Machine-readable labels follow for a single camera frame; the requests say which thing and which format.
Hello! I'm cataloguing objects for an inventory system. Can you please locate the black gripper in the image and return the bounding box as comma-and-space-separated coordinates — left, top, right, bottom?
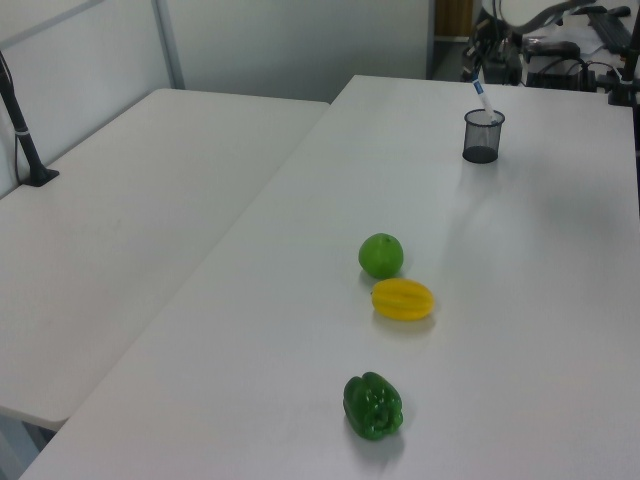
461, 13, 507, 77

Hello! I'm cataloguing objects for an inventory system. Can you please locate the blue white marker pen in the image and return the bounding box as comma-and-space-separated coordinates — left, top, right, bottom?
469, 73, 500, 126

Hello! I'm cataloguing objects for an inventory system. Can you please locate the black mesh pen holder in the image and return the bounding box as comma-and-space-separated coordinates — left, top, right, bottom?
462, 109, 506, 164

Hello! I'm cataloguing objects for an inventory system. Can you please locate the dark equipment box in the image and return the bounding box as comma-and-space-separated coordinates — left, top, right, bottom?
487, 49, 523, 85

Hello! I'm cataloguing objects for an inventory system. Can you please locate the black flat handheld device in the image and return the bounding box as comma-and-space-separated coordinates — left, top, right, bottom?
522, 41, 582, 60

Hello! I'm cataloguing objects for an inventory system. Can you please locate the black electronics box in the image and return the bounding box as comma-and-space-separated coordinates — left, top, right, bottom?
526, 59, 597, 92

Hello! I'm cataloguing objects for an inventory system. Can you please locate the white paper sheet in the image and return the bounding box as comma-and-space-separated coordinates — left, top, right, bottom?
573, 24, 608, 55

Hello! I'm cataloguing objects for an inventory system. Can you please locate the long black bar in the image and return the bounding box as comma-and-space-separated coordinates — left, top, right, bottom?
569, 5, 633, 18

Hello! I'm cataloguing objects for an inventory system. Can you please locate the black keyboard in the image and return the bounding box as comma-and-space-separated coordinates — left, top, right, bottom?
585, 12, 635, 51

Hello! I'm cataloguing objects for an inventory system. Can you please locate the round green toy fruit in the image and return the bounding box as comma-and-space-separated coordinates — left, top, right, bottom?
357, 232, 405, 280

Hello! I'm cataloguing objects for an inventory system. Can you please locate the yellow toy starfruit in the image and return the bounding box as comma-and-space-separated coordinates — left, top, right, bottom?
370, 278, 435, 322

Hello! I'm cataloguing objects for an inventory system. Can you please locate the green toy bell pepper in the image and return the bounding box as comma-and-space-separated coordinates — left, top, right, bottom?
342, 371, 404, 442

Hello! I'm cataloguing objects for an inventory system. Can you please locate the black pole stand with base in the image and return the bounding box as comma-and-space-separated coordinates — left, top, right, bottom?
0, 49, 61, 189

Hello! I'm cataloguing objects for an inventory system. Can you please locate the grey corrugated cable hose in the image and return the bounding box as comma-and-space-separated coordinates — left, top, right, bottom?
514, 0, 591, 30

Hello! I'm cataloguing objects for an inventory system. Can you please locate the black clamp camera stand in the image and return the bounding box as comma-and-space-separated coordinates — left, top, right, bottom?
606, 9, 640, 107

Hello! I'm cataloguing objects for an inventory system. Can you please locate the grey partition frame post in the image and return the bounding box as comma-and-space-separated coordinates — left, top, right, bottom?
151, 0, 187, 92

